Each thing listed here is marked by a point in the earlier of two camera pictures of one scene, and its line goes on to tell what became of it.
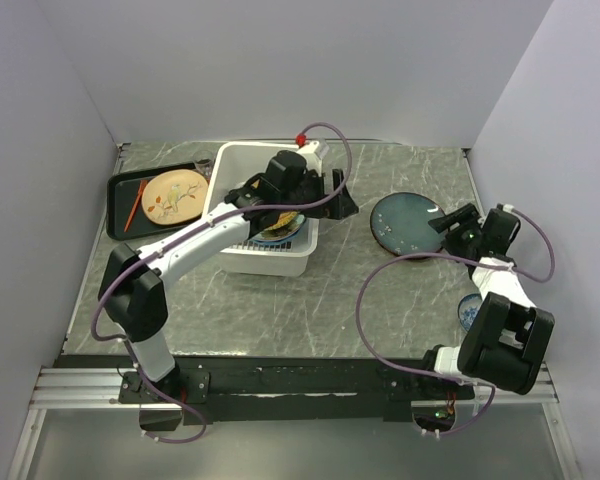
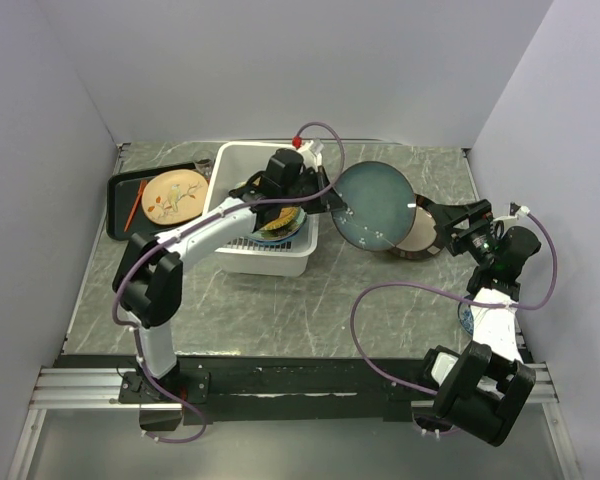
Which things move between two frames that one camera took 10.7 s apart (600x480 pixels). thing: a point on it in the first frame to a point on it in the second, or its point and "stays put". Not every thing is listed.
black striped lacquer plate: (411, 246) stays put
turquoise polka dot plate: (278, 242) stays put
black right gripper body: (462, 238) stays put
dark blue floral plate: (401, 223) to (381, 202)
